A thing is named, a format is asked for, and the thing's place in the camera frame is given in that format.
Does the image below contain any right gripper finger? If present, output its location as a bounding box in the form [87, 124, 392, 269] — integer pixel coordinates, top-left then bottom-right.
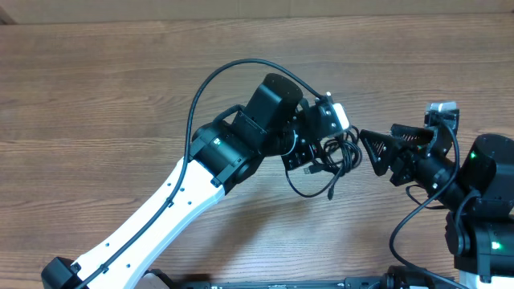
[359, 130, 404, 176]
[390, 124, 436, 147]

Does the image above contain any black cable bundle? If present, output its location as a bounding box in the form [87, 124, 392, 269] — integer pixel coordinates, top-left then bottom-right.
[284, 124, 363, 201]

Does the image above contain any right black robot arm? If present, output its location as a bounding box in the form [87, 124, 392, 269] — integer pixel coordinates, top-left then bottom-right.
[360, 123, 513, 288]

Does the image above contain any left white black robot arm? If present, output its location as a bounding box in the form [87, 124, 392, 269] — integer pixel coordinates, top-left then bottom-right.
[41, 73, 350, 288]

